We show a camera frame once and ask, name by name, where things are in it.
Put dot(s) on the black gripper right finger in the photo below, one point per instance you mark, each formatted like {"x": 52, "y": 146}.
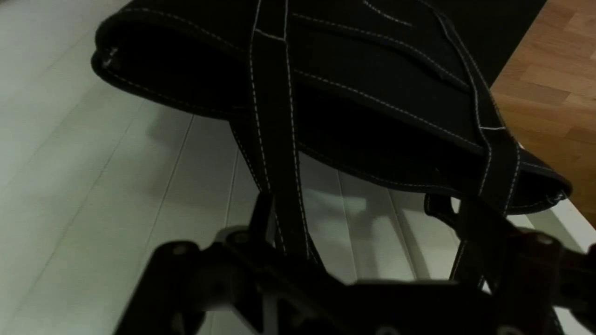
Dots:
{"x": 547, "y": 286}

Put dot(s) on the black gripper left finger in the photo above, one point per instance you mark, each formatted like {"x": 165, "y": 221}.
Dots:
{"x": 199, "y": 286}

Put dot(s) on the black tote bag white stitching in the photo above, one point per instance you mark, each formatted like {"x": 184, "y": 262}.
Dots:
{"x": 348, "y": 94}

